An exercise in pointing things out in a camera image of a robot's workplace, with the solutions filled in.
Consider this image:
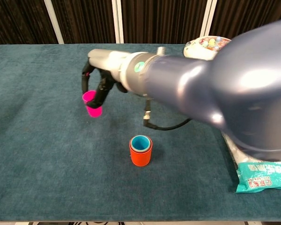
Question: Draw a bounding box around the pink plastic cup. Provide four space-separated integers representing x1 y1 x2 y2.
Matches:
82 90 103 118

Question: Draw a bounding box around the teal snack packet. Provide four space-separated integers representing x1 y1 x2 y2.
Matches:
221 131 281 193

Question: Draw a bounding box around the white fish-shaped toy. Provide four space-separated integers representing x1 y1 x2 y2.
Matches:
183 35 232 61

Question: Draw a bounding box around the blue plastic cup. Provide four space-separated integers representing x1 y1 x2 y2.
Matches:
131 135 151 152

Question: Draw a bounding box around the orange plastic cup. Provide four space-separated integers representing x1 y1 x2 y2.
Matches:
129 135 153 167

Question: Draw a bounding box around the teal table cloth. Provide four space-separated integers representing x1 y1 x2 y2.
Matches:
0 44 281 222

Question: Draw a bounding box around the white partition post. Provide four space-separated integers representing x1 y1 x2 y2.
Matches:
111 0 125 44
199 0 218 39
44 0 65 45

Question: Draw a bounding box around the dark brown slatted panel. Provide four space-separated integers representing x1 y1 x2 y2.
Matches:
120 0 208 45
52 0 117 45
0 0 59 45
209 0 281 39

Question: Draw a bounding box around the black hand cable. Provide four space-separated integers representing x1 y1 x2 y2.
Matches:
142 98 192 131

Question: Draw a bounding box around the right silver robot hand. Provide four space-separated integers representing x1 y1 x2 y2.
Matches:
81 48 132 110

